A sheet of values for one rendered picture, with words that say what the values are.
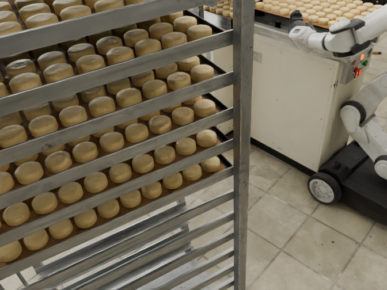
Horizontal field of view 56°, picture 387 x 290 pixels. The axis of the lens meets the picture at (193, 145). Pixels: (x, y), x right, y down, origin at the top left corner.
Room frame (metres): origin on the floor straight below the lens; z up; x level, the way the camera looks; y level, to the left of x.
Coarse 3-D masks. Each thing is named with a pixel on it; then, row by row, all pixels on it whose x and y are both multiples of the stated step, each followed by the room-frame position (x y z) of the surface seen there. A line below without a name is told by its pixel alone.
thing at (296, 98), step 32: (320, 32) 1.97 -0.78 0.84; (256, 64) 2.00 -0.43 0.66; (288, 64) 1.83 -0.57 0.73; (320, 64) 1.68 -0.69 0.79; (256, 96) 1.99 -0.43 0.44; (288, 96) 1.81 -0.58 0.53; (320, 96) 1.65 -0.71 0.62; (352, 96) 1.75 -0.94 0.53; (256, 128) 1.98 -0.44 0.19; (288, 128) 1.79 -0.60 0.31; (320, 128) 1.63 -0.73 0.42; (288, 160) 1.80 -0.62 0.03; (320, 160) 1.61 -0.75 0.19
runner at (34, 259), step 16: (224, 176) 0.67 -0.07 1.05; (176, 192) 0.61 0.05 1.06; (192, 192) 0.63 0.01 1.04; (144, 208) 0.58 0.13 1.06; (112, 224) 0.54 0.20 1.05; (80, 240) 0.51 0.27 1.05; (32, 256) 0.47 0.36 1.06; (48, 256) 0.48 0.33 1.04; (0, 272) 0.44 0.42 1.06; (16, 272) 0.45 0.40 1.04
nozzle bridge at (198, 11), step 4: (208, 4) 2.03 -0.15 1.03; (212, 4) 2.02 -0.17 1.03; (216, 4) 2.04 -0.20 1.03; (192, 8) 2.14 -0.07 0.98; (196, 8) 2.11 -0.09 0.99; (200, 8) 2.11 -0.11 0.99; (192, 12) 2.14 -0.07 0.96; (196, 12) 2.11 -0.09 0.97; (200, 12) 2.11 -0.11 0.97; (200, 16) 2.11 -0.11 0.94
